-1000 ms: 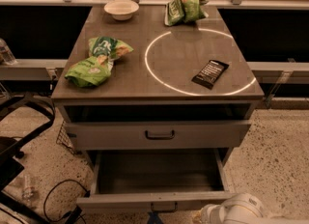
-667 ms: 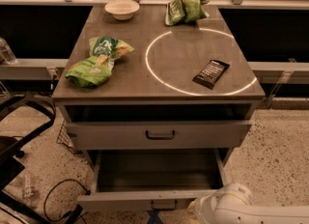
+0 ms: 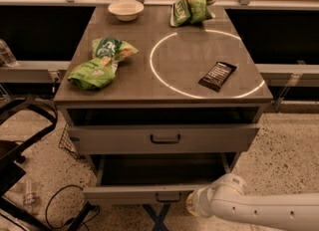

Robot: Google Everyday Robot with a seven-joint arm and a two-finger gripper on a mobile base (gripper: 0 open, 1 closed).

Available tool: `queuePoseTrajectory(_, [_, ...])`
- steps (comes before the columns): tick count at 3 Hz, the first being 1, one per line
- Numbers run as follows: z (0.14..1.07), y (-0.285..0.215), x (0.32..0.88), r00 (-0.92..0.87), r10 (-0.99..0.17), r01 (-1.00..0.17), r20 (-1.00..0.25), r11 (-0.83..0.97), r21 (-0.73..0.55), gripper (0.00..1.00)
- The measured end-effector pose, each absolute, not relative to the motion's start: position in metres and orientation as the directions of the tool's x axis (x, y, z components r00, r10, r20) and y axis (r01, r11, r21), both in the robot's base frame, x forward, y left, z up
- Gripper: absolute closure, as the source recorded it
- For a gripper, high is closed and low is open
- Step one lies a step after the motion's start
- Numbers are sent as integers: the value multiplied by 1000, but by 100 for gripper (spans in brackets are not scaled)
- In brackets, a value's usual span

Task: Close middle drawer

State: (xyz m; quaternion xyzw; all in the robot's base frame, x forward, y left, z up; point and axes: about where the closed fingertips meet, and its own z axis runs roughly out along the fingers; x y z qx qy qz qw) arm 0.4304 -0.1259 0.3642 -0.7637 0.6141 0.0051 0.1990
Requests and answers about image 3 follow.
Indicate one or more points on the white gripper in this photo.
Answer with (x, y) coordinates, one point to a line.
(198, 202)

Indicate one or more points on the grey drawer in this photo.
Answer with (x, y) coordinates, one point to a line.
(160, 139)
(151, 179)

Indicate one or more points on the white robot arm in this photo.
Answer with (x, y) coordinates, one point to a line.
(227, 199)

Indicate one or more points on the grey drawer cabinet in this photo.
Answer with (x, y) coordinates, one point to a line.
(159, 84)

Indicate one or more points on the grey top drawer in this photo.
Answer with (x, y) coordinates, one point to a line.
(160, 139)

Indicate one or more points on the black snack bar wrapper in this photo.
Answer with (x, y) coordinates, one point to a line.
(217, 76)

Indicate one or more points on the green chip bag left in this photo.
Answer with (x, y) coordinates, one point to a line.
(101, 69)

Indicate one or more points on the green chip bag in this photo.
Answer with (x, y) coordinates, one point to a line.
(190, 12)
(101, 69)

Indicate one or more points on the green chip bag rear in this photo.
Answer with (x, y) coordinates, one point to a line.
(190, 12)

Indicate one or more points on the white ceramic bowl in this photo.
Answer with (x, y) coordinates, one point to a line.
(126, 10)

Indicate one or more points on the clear plastic bottle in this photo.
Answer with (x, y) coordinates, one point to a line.
(7, 55)

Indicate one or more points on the black wire basket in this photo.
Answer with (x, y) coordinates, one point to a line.
(66, 144)

